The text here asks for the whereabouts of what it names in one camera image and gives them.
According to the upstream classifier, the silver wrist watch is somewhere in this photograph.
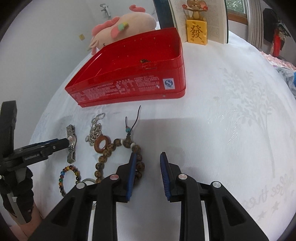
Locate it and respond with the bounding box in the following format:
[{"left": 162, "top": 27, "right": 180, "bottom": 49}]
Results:
[{"left": 66, "top": 125, "right": 77, "bottom": 164}]

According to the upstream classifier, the multicolour bead bracelet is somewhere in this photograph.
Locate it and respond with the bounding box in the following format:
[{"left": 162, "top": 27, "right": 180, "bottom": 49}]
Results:
[{"left": 58, "top": 164, "right": 82, "bottom": 198}]

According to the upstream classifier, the thin silver bangle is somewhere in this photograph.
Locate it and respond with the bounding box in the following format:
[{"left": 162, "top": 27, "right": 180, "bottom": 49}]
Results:
[{"left": 81, "top": 178, "right": 96, "bottom": 185}]

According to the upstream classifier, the silver chain brown ring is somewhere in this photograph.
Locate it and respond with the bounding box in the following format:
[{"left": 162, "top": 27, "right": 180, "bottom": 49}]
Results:
[{"left": 85, "top": 112, "right": 113, "bottom": 154}]

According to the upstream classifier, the brown wooden bead bracelet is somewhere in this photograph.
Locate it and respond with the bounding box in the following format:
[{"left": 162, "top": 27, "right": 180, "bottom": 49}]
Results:
[{"left": 94, "top": 105, "right": 146, "bottom": 185}]

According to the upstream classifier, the white tablecloth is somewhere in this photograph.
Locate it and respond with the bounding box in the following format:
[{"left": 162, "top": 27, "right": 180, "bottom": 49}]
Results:
[{"left": 31, "top": 33, "right": 295, "bottom": 240}]

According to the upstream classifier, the large red tin box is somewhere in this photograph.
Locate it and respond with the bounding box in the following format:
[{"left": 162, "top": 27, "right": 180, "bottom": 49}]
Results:
[{"left": 65, "top": 28, "right": 186, "bottom": 108}]

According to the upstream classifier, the pink plush toy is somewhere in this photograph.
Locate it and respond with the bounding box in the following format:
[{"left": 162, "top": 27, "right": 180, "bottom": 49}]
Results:
[{"left": 88, "top": 4, "right": 157, "bottom": 55}]

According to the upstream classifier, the grey bedding pile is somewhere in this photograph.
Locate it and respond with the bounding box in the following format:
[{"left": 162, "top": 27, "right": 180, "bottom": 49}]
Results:
[{"left": 275, "top": 66, "right": 296, "bottom": 98}]

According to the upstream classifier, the open book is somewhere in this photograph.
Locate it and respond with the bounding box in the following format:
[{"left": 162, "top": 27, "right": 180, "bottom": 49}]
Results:
[{"left": 154, "top": 0, "right": 229, "bottom": 44}]

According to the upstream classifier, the mouse figurine yellow block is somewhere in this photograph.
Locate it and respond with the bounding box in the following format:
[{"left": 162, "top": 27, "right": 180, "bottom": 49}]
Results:
[{"left": 182, "top": 1, "right": 208, "bottom": 45}]

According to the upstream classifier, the grey curtain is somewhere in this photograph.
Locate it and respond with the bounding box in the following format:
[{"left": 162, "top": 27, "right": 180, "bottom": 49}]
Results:
[{"left": 246, "top": 0, "right": 263, "bottom": 49}]

